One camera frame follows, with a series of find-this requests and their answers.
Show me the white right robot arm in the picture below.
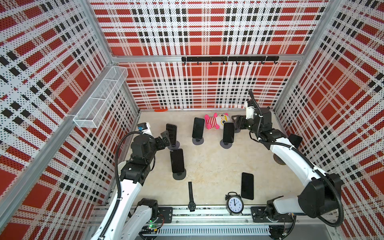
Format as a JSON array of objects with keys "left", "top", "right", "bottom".
[{"left": 232, "top": 107, "right": 344, "bottom": 228}]

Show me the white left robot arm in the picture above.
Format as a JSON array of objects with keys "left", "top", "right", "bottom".
[{"left": 92, "top": 131, "right": 171, "bottom": 240}]

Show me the grey phone stand back left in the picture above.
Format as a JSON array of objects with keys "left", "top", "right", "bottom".
[{"left": 168, "top": 141, "right": 180, "bottom": 150}]

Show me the black phone purple case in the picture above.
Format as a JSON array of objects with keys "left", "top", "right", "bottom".
[{"left": 170, "top": 149, "right": 185, "bottom": 174}]

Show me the grey phone stand far right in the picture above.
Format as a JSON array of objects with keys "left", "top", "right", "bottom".
[{"left": 273, "top": 154, "right": 286, "bottom": 166}]

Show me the grey phone stand centre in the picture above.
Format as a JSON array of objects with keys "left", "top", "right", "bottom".
[{"left": 220, "top": 140, "right": 233, "bottom": 149}]

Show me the grey phone stand front left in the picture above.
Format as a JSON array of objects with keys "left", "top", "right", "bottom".
[{"left": 173, "top": 169, "right": 187, "bottom": 181}]

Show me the grey phone stand middle back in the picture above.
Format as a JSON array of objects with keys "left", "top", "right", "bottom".
[{"left": 192, "top": 138, "right": 204, "bottom": 146}]

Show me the pink striped plush toy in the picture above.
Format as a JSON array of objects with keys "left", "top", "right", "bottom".
[{"left": 204, "top": 113, "right": 230, "bottom": 130}]

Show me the black wrist watch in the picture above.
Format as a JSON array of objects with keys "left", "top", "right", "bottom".
[{"left": 188, "top": 182, "right": 196, "bottom": 212}]

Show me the black alarm clock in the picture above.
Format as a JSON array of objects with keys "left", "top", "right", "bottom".
[{"left": 225, "top": 192, "right": 244, "bottom": 216}]

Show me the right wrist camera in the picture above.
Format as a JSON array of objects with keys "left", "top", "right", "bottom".
[{"left": 245, "top": 100, "right": 258, "bottom": 120}]

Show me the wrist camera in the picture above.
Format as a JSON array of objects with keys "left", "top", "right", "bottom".
[
  {"left": 245, "top": 100, "right": 258, "bottom": 120},
  {"left": 137, "top": 122, "right": 153, "bottom": 136}
]

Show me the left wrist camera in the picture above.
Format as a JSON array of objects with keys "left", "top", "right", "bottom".
[{"left": 137, "top": 122, "right": 153, "bottom": 136}]

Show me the black wall hook rail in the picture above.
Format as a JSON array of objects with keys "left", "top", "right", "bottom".
[{"left": 181, "top": 56, "right": 280, "bottom": 63}]

